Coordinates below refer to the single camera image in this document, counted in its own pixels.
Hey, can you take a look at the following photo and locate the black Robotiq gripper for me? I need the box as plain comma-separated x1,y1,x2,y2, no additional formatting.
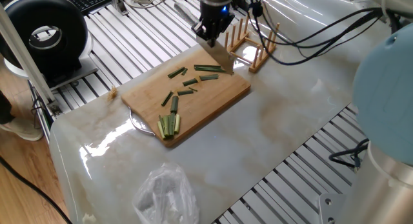
192,1,236,48

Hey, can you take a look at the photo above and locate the steel cleaver knife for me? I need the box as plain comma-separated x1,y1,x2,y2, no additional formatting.
174,3,236,76

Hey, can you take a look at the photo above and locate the clear plastic bag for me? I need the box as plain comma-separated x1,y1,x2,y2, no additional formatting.
132,162,201,224

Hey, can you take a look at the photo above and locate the long green garlic stalk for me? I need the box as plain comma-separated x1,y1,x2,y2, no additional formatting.
194,64,227,73

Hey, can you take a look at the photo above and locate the dark green garlic piece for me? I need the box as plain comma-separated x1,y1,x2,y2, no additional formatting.
163,114,172,137
158,114,169,138
168,112,176,137

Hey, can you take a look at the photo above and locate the tan garlic root bit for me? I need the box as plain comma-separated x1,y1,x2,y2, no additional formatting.
106,85,118,101

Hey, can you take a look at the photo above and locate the wooden peg rack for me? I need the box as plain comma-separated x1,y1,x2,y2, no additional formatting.
223,15,281,74

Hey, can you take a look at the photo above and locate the bamboo cutting board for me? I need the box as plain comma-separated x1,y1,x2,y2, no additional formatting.
121,48,252,149

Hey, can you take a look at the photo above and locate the marble pattern table mat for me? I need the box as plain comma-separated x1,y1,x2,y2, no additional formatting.
48,0,393,224

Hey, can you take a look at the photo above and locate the beige shoe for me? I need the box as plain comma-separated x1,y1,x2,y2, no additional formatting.
0,116,45,142

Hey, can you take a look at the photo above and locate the dark rounded object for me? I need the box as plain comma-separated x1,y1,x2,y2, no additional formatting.
0,90,15,125

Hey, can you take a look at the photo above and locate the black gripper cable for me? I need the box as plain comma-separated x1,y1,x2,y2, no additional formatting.
248,0,403,50
245,0,385,66

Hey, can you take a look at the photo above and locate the short aluminium frame post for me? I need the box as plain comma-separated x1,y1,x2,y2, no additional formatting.
111,0,129,15

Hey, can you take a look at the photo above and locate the black base cable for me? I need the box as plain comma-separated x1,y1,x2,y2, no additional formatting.
328,138,370,169

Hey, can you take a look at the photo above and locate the black ring-shaped fan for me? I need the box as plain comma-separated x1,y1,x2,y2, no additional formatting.
0,0,99,91

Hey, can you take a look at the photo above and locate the thin black hanging cable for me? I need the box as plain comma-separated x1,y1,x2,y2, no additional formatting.
30,96,46,130

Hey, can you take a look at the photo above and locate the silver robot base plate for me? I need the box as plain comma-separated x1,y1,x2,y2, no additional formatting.
318,193,348,224

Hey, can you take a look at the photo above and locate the black floor cable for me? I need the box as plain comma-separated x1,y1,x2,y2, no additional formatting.
0,154,74,224

